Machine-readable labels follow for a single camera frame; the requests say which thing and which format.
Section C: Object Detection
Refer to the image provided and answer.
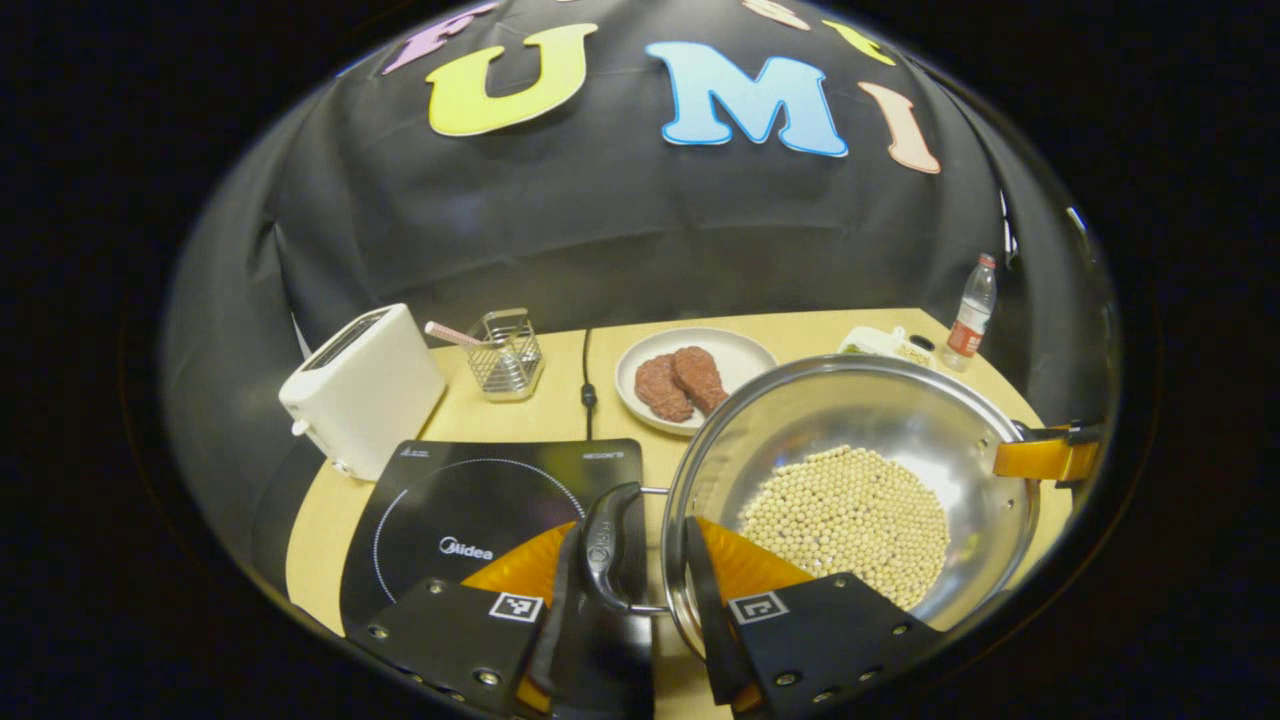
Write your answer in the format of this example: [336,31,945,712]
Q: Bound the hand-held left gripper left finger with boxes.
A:
[345,520,586,716]

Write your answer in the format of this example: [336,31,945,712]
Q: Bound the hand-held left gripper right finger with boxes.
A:
[683,515,946,716]

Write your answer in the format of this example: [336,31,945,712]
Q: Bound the black induction cooktop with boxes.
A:
[338,438,656,720]

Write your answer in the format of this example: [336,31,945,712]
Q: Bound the stainless steel pot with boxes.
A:
[580,353,1043,661]

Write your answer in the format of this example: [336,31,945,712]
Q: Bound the clear plastic water bottle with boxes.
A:
[941,253,999,373]

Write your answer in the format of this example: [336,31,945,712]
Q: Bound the pile of soybeans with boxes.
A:
[737,445,952,611]

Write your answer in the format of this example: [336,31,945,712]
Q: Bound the white divided dish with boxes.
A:
[838,325,935,369]

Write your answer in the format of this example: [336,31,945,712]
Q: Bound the brown meat patty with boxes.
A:
[671,346,730,416]
[634,353,695,424]

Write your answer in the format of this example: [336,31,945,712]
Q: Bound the round white plate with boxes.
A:
[614,327,780,438]

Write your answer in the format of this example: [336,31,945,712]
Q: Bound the white toaster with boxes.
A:
[278,303,448,482]

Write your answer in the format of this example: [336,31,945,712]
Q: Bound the black backdrop cloth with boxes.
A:
[160,0,1121,591]

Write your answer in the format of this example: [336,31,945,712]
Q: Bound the black power cable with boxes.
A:
[580,328,599,441]

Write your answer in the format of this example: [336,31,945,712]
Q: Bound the metal wire basket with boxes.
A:
[466,308,546,403]

